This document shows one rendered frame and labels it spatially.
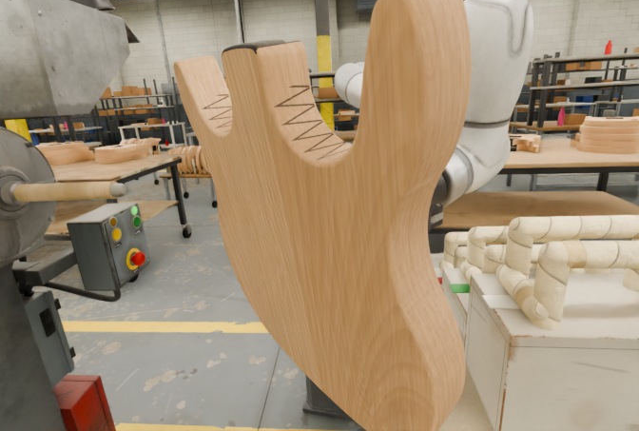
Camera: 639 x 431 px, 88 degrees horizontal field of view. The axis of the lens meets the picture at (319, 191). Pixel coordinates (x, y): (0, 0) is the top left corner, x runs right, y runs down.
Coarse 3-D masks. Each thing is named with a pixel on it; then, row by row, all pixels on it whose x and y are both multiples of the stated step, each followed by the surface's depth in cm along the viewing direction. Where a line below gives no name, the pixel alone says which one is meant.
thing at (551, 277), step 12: (540, 264) 40; (552, 264) 38; (564, 264) 38; (540, 276) 40; (552, 276) 39; (564, 276) 38; (540, 288) 40; (552, 288) 39; (564, 288) 39; (540, 300) 40; (552, 300) 39; (564, 300) 40; (552, 312) 40; (540, 324) 41; (552, 324) 40
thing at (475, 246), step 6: (468, 234) 65; (468, 240) 65; (474, 240) 64; (480, 240) 63; (468, 246) 65; (474, 246) 64; (480, 246) 64; (468, 252) 66; (474, 252) 64; (480, 252) 64; (468, 258) 66; (474, 258) 65; (480, 258) 64; (474, 264) 65; (480, 264) 65; (480, 270) 65
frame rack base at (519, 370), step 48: (480, 288) 50; (576, 288) 48; (624, 288) 48; (480, 336) 50; (528, 336) 40; (576, 336) 39; (624, 336) 39; (480, 384) 51; (528, 384) 42; (576, 384) 41; (624, 384) 40
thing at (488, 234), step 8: (472, 232) 64; (480, 232) 63; (488, 232) 63; (496, 232) 63; (504, 232) 63; (488, 240) 63; (496, 240) 63; (504, 240) 63; (536, 240) 62; (544, 240) 62; (552, 240) 62; (560, 240) 62; (568, 240) 62
